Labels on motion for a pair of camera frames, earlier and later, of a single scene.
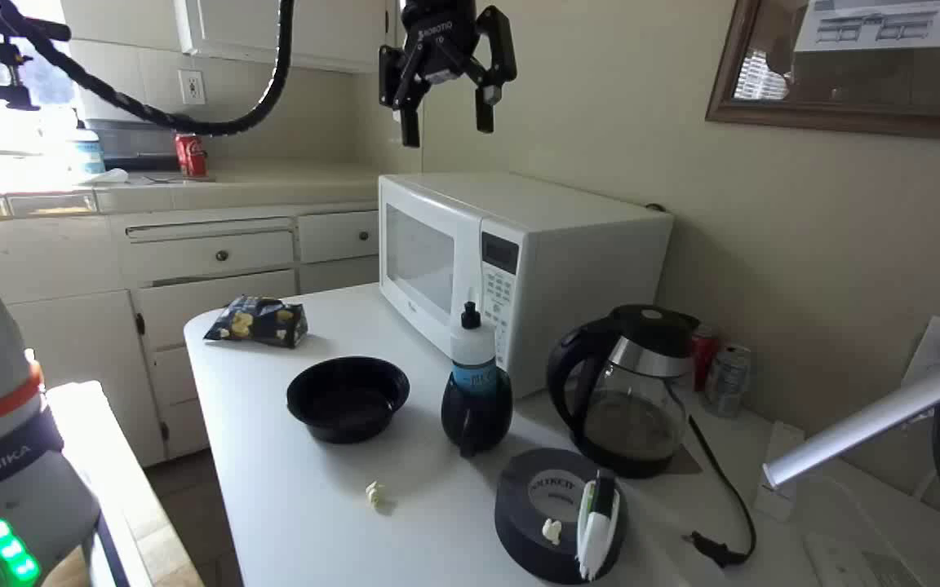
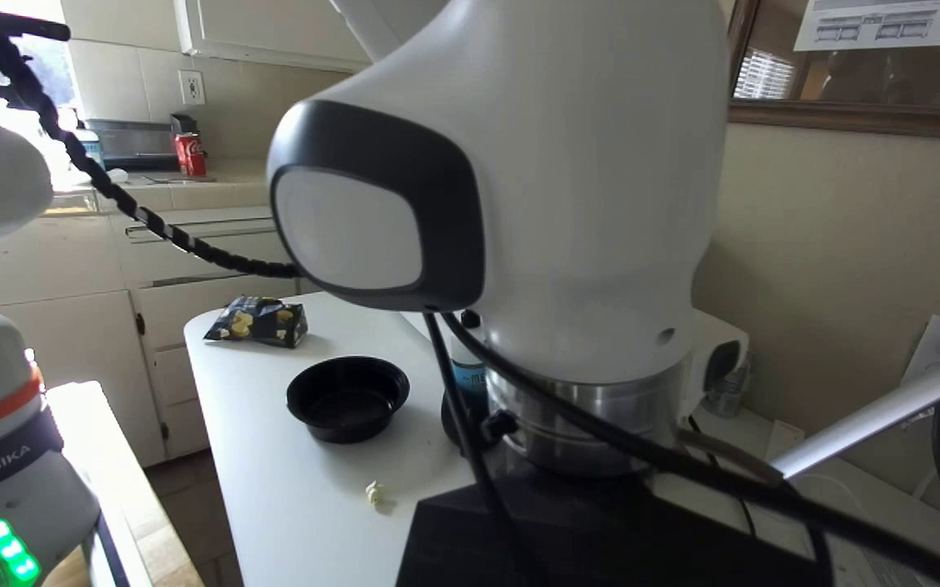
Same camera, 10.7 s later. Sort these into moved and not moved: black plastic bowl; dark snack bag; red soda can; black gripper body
Moved: black gripper body
Not moved: red soda can; black plastic bowl; dark snack bag
